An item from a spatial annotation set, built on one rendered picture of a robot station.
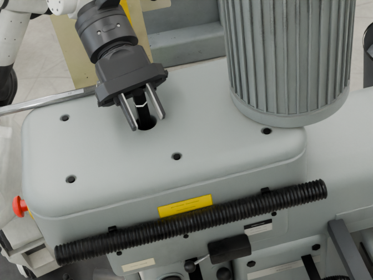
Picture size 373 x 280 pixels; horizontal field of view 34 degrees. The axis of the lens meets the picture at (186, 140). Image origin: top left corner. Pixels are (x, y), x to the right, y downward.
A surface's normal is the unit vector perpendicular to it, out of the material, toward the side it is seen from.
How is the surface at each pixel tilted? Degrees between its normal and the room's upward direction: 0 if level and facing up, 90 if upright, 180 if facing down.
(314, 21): 90
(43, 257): 28
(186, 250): 90
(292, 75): 90
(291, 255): 90
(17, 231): 81
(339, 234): 0
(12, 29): 99
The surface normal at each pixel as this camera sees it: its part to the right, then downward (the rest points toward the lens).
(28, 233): 0.40, 0.50
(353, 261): -0.13, -0.69
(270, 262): 0.21, 0.69
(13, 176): 0.87, 0.20
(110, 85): 0.10, -0.28
